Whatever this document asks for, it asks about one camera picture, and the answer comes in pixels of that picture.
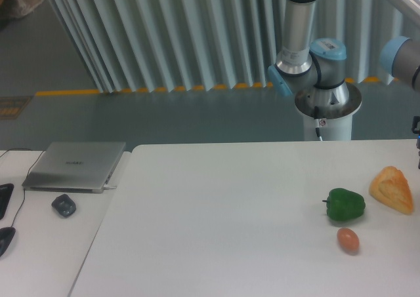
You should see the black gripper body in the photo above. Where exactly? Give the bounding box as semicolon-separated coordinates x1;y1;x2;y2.
411;115;420;156

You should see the triangular orange bread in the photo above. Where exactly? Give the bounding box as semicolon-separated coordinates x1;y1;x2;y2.
369;166;414;215

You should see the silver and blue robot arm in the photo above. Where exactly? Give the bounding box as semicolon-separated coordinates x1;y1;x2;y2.
268;0;419;141

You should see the green bell pepper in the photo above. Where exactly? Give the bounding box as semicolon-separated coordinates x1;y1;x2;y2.
323;188;366;222

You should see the brown egg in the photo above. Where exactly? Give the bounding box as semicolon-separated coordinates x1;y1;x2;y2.
337;228;360;253

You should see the white folding screen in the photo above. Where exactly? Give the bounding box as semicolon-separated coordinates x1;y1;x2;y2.
49;0;419;92

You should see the white laptop plug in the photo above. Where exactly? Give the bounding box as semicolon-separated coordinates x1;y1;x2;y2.
104;185;117;191

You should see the silver closed laptop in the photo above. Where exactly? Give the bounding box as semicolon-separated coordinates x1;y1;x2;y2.
22;142;126;193

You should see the dark grey small device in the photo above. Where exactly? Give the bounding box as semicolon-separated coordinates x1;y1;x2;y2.
51;194;77;218

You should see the black keyboard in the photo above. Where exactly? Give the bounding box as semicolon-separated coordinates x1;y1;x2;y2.
0;183;14;220

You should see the black computer mouse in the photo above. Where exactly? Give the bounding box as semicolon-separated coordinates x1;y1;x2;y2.
0;226;16;256

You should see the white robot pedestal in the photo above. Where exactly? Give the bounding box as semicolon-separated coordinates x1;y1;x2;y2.
295;82;362;141

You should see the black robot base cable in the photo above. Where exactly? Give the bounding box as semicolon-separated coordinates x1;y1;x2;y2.
313;105;324;142

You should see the black mouse cable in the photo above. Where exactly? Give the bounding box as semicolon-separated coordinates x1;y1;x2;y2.
0;148;45;228

